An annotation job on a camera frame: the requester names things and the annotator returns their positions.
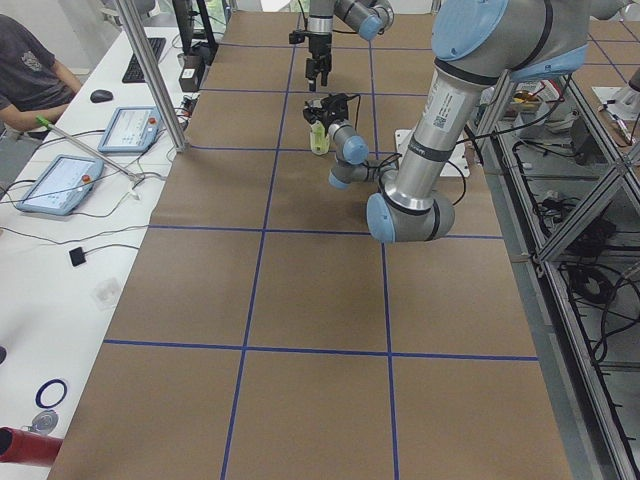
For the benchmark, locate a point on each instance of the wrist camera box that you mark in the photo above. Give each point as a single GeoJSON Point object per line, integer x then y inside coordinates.
{"type": "Point", "coordinates": [336, 103]}

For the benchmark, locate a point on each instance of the teach pendant tablet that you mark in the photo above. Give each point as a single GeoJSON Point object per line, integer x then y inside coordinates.
{"type": "Point", "coordinates": [131, 130]}
{"type": "Point", "coordinates": [62, 186]}

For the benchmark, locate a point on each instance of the near teach pendant tablet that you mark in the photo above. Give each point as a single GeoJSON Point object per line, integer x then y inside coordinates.
{"type": "Point", "coordinates": [62, 186]}

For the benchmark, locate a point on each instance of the small black square pad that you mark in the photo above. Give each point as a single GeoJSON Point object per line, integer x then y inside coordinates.
{"type": "Point", "coordinates": [77, 256]}

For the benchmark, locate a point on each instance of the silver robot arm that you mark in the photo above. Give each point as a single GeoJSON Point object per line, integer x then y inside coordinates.
{"type": "Point", "coordinates": [474, 42]}
{"type": "Point", "coordinates": [365, 18]}

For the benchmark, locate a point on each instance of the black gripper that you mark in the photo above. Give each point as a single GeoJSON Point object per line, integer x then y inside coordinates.
{"type": "Point", "coordinates": [324, 118]}
{"type": "Point", "coordinates": [318, 46]}

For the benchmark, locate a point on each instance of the black computer monitor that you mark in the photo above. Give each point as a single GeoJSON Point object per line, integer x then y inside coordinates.
{"type": "Point", "coordinates": [185, 13]}

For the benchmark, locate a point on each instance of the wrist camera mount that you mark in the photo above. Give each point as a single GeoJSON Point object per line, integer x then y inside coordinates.
{"type": "Point", "coordinates": [297, 37]}

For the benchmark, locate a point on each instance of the clear tennis ball tube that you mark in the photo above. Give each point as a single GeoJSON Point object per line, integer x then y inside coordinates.
{"type": "Point", "coordinates": [319, 144]}

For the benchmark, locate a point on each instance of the red cardboard tube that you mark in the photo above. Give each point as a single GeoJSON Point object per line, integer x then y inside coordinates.
{"type": "Point", "coordinates": [27, 448]}

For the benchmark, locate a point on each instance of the seated person grey shirt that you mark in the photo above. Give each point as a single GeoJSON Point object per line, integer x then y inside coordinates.
{"type": "Point", "coordinates": [34, 83]}

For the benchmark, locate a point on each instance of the aluminium frame post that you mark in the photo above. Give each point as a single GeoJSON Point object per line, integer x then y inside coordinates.
{"type": "Point", "coordinates": [141, 47]}

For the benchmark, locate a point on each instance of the black box with label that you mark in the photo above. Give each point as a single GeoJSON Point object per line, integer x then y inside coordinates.
{"type": "Point", "coordinates": [192, 73]}

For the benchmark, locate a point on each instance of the black computer mouse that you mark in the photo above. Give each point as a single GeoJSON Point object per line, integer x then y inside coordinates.
{"type": "Point", "coordinates": [101, 96]}

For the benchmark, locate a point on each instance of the metal rod green handle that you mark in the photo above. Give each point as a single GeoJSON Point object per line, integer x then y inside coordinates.
{"type": "Point", "coordinates": [86, 148]}

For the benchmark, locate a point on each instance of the far teach pendant tablet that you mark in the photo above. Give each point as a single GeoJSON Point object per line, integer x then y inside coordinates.
{"type": "Point", "coordinates": [131, 130]}

